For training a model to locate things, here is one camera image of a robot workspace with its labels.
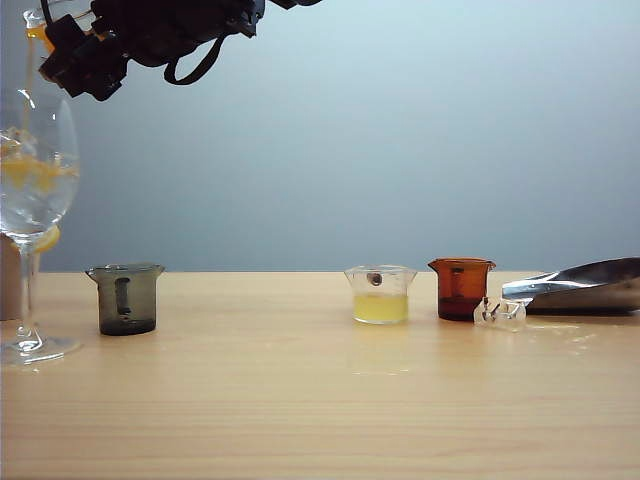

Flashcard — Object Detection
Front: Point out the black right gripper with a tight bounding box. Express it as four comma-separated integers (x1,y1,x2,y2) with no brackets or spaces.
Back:
38,0,267,103

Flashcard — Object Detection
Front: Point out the clear measuring cup orange juice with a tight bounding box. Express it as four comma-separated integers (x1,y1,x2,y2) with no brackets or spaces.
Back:
22,5,69,55

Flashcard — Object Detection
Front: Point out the smoky grey measuring cup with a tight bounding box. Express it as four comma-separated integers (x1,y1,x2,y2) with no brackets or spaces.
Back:
84,263,166,337

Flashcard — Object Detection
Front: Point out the clear measuring cup yellow juice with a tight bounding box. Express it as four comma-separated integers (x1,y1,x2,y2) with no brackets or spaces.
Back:
343,264,419,326

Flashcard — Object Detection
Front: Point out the amber brown measuring cup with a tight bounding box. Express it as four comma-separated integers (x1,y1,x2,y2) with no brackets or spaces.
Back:
427,257,497,322

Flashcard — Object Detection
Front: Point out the clear stemmed wine glass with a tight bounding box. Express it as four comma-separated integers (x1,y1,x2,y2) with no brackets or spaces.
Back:
0,89,84,369

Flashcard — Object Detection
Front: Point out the yellow lemon slice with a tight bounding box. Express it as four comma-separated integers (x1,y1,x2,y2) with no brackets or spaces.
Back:
34,224,62,255

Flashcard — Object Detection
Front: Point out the beige cylindrical block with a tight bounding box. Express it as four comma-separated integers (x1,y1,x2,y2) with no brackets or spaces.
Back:
0,234,24,322

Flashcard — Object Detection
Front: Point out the stainless steel ice scoop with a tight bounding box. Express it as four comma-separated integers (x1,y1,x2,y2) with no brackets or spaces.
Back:
501,257,640,316

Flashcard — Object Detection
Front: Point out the black looped gripper cable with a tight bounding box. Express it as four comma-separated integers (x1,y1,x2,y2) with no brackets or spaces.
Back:
163,33,224,86

